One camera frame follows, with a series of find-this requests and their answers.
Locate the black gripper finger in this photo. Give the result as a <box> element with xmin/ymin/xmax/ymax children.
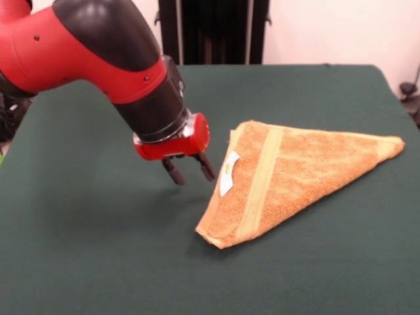
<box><xmin>192</xmin><ymin>152</ymin><xmax>217</xmax><ymax>182</ymax></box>
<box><xmin>161</xmin><ymin>157</ymin><xmax>186</xmax><ymax>186</ymax></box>

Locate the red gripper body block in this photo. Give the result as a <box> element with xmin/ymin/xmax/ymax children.
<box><xmin>133</xmin><ymin>113</ymin><xmax>211</xmax><ymax>162</ymax></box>

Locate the tan terry towel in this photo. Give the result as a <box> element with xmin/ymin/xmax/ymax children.
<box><xmin>195</xmin><ymin>120</ymin><xmax>406</xmax><ymax>249</ymax></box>

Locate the dark green table cloth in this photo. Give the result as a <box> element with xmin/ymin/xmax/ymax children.
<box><xmin>0</xmin><ymin>64</ymin><xmax>420</xmax><ymax>315</ymax></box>

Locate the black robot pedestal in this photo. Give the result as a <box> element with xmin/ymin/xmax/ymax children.
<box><xmin>157</xmin><ymin>0</ymin><xmax>272</xmax><ymax>66</ymax></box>

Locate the black equipment with cables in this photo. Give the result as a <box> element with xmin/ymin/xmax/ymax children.
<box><xmin>0</xmin><ymin>94</ymin><xmax>32</xmax><ymax>142</ymax></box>

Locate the black adapter with cables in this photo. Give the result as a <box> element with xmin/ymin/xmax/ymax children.
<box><xmin>399</xmin><ymin>64</ymin><xmax>420</xmax><ymax>129</ymax></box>

